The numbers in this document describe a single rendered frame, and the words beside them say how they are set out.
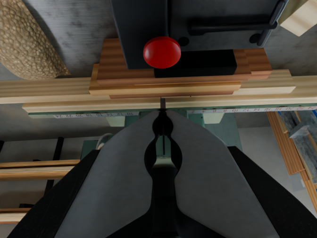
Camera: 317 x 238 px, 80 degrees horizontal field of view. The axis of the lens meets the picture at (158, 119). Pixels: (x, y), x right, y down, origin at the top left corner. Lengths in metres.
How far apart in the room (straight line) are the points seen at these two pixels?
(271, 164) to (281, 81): 2.50
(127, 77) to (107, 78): 0.03
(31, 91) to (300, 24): 0.42
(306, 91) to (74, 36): 0.40
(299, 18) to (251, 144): 2.62
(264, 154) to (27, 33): 2.78
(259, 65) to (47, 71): 0.33
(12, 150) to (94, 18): 3.49
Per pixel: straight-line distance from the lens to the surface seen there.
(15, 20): 0.32
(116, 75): 0.26
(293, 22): 0.30
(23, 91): 0.43
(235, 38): 0.19
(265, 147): 2.92
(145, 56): 0.16
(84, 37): 0.32
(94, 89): 0.32
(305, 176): 2.13
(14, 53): 0.34
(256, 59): 0.34
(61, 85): 0.40
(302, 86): 0.44
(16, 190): 3.43
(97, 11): 0.29
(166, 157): 0.24
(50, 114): 0.42
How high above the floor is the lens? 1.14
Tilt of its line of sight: 28 degrees down
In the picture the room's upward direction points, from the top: 179 degrees clockwise
